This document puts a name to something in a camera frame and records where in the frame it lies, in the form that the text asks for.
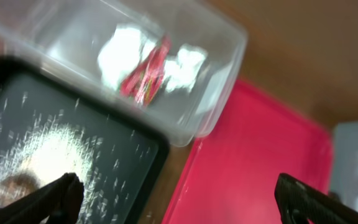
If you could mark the black waste tray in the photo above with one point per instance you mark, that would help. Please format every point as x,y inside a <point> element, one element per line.
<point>144,149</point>

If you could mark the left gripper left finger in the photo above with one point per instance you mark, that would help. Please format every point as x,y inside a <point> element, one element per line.
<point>58,202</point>

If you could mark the clear plastic waste bin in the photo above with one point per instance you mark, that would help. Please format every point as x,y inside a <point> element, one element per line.
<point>95,44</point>

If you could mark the food scraps and rice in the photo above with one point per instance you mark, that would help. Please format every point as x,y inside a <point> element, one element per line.
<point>40,143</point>

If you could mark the grey dishwasher rack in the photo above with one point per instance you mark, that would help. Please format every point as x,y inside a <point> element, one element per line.
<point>344,179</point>

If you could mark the red serving tray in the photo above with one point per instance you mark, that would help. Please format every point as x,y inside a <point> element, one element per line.
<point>230,175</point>

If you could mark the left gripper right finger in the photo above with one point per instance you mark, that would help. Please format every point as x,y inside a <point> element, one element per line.
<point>300,203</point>

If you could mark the red snack wrapper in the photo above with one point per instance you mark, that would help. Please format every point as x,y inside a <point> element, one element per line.
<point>143,83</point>

